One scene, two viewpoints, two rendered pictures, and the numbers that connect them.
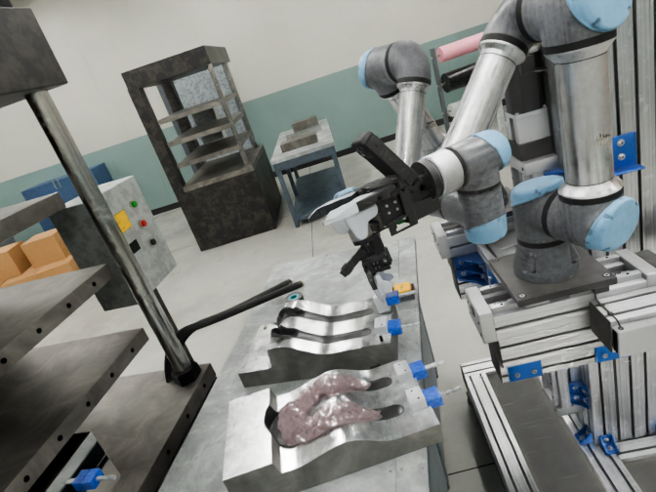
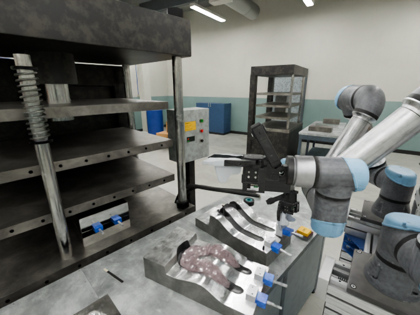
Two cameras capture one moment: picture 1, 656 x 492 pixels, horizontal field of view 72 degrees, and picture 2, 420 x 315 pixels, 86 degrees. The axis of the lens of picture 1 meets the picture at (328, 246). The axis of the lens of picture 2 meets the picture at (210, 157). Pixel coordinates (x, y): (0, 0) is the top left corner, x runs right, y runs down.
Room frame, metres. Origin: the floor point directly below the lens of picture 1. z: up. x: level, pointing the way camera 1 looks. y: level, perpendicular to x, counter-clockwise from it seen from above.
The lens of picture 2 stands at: (0.19, -0.27, 1.62)
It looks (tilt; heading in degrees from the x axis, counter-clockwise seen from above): 17 degrees down; 29
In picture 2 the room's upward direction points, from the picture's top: straight up
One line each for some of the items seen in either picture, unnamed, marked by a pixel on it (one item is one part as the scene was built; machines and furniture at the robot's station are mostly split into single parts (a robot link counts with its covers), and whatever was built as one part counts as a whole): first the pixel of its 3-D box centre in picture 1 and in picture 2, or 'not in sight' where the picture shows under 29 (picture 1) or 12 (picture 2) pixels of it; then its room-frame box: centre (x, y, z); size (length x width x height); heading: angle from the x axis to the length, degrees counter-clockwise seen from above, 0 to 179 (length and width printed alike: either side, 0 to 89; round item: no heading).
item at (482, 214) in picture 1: (475, 209); (327, 208); (0.77, -0.28, 1.33); 0.11 x 0.08 x 0.11; 18
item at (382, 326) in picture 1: (397, 326); (278, 248); (1.13, -0.12, 0.89); 0.13 x 0.05 x 0.05; 74
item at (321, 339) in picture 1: (317, 323); (242, 218); (1.25, 0.11, 0.92); 0.35 x 0.16 x 0.09; 74
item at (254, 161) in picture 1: (216, 143); (279, 113); (5.84, 0.91, 1.03); 1.54 x 0.94 x 2.06; 175
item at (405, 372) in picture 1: (421, 369); (270, 280); (0.97, -0.13, 0.85); 0.13 x 0.05 x 0.05; 91
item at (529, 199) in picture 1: (541, 207); (406, 238); (0.95, -0.50, 1.20); 0.13 x 0.12 x 0.14; 18
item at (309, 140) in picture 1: (310, 162); (322, 142); (5.73, -0.13, 0.46); 1.90 x 0.70 x 0.92; 175
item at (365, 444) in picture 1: (327, 419); (206, 267); (0.90, 0.14, 0.85); 0.50 x 0.26 x 0.11; 91
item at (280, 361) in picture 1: (317, 334); (240, 224); (1.27, 0.12, 0.87); 0.50 x 0.26 x 0.14; 74
